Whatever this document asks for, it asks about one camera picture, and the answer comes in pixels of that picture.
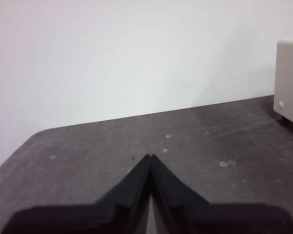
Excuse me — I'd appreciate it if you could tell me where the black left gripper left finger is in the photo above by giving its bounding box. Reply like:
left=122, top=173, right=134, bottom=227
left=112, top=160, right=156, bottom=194
left=1, top=154, right=152, bottom=234

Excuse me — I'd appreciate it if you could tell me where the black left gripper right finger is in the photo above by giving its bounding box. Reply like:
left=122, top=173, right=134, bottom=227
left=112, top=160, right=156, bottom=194
left=150, top=153, right=293, bottom=234

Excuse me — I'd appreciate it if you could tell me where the cream toaster oven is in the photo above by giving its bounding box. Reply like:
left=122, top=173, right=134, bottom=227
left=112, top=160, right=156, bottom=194
left=273, top=37, right=293, bottom=129

